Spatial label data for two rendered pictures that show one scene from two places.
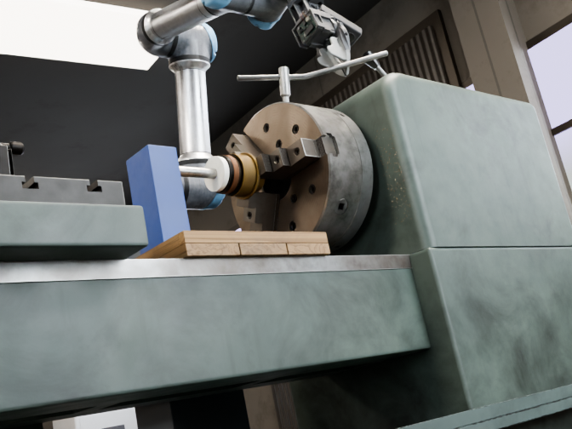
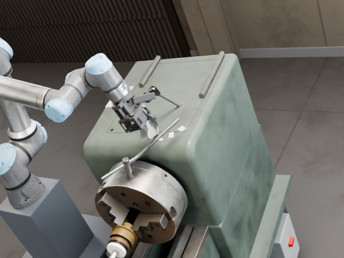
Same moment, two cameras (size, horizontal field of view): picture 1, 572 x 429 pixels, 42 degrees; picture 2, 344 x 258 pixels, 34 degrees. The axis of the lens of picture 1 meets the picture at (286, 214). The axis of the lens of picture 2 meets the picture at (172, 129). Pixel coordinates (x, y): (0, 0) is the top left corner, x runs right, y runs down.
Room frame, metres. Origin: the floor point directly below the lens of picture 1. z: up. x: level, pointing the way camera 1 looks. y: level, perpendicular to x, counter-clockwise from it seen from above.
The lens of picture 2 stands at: (-0.04, 0.04, 2.41)
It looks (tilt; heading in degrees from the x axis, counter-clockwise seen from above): 35 degrees down; 349
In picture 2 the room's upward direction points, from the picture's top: 24 degrees counter-clockwise
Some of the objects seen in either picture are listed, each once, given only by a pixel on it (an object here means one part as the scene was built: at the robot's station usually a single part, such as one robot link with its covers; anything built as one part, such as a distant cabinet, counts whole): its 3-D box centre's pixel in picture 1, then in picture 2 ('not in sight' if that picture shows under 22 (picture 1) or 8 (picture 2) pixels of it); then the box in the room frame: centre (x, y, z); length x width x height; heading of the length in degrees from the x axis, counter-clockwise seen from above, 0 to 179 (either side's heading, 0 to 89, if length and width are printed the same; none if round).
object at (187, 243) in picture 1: (201, 272); not in sight; (1.32, 0.17, 0.88); 0.36 x 0.30 x 0.04; 43
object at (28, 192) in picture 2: not in sight; (21, 186); (1.90, 0.33, 1.15); 0.15 x 0.15 x 0.10
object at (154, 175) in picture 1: (160, 212); not in sight; (1.27, 0.22, 1.00); 0.08 x 0.06 x 0.23; 43
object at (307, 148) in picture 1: (294, 157); (152, 221); (1.39, -0.04, 1.09); 0.12 x 0.11 x 0.05; 43
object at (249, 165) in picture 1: (237, 175); (123, 237); (1.41, 0.08, 1.08); 0.09 x 0.09 x 0.09; 43
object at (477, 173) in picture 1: (410, 199); (175, 135); (1.80, -0.31, 1.06); 0.59 x 0.48 x 0.39; 133
